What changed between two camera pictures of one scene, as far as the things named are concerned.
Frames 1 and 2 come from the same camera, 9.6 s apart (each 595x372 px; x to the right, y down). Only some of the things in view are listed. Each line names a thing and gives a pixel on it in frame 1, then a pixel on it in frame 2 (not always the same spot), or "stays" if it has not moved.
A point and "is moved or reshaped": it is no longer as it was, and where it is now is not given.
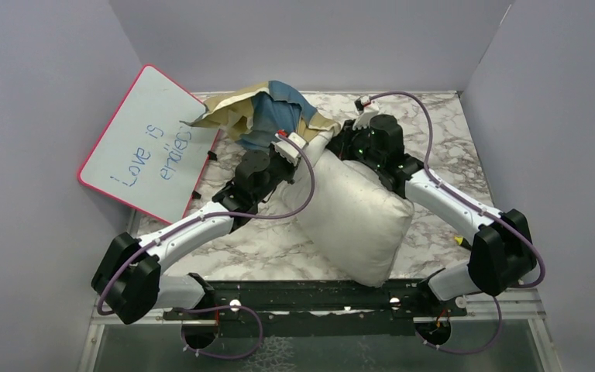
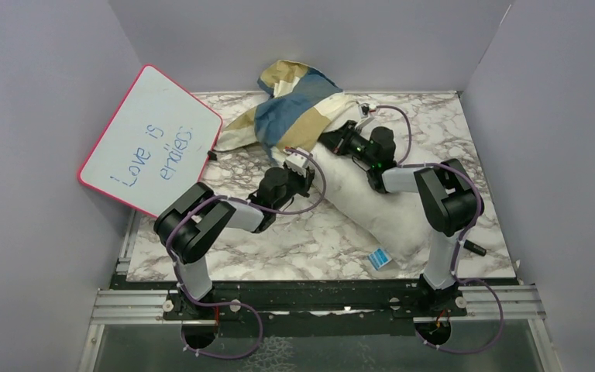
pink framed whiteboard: x=144 y=158 stays
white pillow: x=350 y=215 is moved or reshaped
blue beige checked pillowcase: x=252 y=115 is moved or reshaped
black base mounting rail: x=321 y=308 stays
